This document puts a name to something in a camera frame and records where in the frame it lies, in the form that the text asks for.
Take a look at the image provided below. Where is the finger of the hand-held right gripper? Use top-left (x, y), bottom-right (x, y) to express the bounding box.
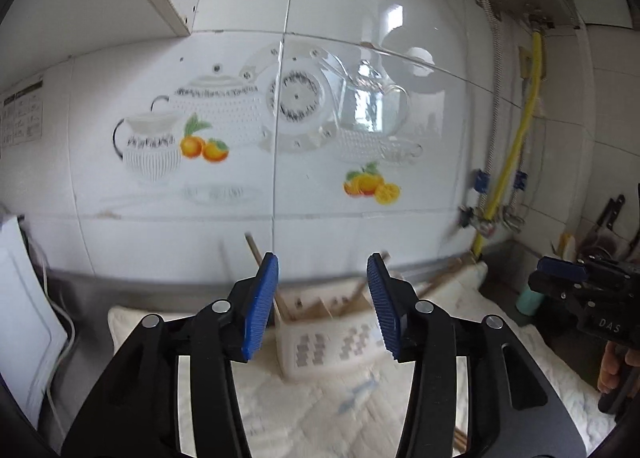
top-left (537, 256), bottom-right (589, 284)
top-left (528, 271), bottom-right (576, 299)

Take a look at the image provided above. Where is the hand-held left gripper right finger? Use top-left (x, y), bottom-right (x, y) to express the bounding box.
top-left (366, 253), bottom-right (588, 458)

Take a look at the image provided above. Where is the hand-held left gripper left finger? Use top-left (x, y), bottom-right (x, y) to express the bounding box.
top-left (60, 252), bottom-right (280, 458)

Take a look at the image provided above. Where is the pile of wooden chopsticks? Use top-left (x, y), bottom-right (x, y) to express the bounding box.
top-left (220, 233), bottom-right (481, 454)

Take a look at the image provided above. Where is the cream house-shaped utensil holder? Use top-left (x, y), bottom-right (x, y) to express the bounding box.
top-left (276, 283), bottom-right (397, 382)

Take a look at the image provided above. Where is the person's right hand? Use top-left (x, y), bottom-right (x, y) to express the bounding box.
top-left (596, 341), bottom-right (630, 395)

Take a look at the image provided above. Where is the teal bottle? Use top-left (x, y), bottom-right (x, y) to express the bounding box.
top-left (516, 282), bottom-right (546, 317)

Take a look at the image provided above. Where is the dark frying pan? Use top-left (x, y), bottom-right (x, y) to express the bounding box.
top-left (575, 232), bottom-right (632, 265)

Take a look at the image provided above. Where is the cream quilted printed mat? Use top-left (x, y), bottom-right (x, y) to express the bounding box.
top-left (107, 263), bottom-right (617, 458)

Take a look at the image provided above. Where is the white microwave oven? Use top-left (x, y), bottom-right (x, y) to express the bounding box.
top-left (0, 215), bottom-right (69, 430)

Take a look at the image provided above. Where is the black handled knife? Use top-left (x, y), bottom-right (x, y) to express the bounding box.
top-left (594, 194), bottom-right (627, 235)

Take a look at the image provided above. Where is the short braided metal hose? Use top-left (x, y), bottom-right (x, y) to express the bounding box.
top-left (509, 171), bottom-right (528, 219)

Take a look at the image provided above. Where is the yellow gas hose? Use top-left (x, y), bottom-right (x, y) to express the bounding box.
top-left (472, 30), bottom-right (544, 259)

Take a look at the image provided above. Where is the long braided metal hose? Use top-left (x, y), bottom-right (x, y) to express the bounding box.
top-left (474, 0), bottom-right (504, 219)

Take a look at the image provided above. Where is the printed wall label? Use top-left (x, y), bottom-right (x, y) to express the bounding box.
top-left (0, 76), bottom-right (46, 149)

